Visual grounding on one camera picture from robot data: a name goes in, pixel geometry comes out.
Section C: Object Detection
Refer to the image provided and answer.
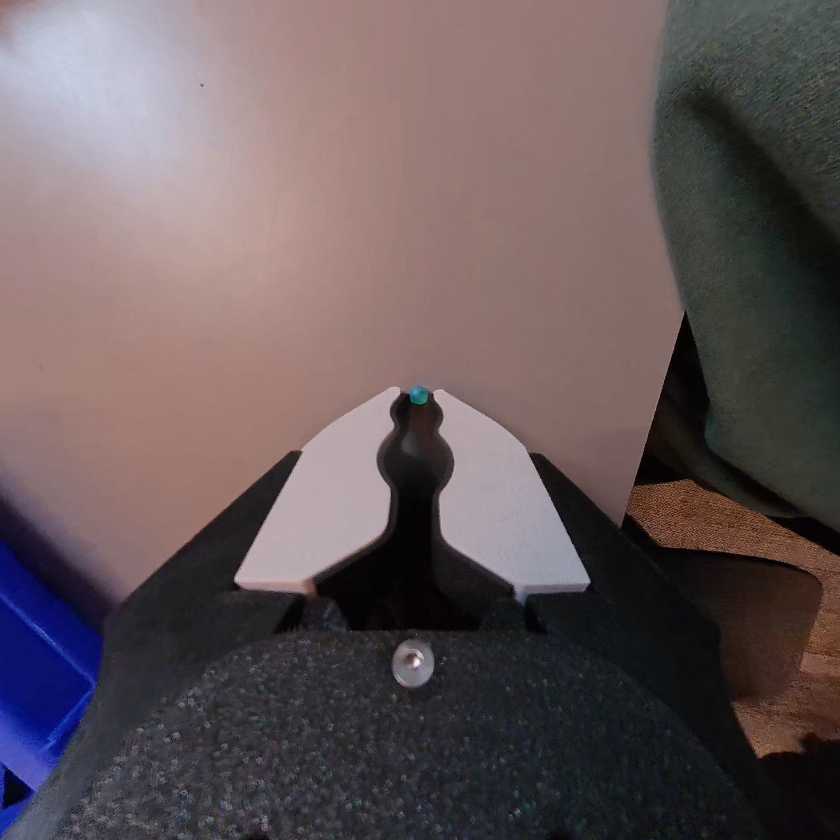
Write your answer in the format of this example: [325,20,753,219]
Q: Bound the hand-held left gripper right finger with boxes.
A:
[423,388,592,620]

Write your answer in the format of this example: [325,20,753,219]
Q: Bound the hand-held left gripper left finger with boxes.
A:
[235,386,424,620]

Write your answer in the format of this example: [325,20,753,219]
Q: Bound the blue plastic bin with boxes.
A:
[0,539,106,795]

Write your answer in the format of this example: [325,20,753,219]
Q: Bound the person's green sweatshirt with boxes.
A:
[653,0,840,526]

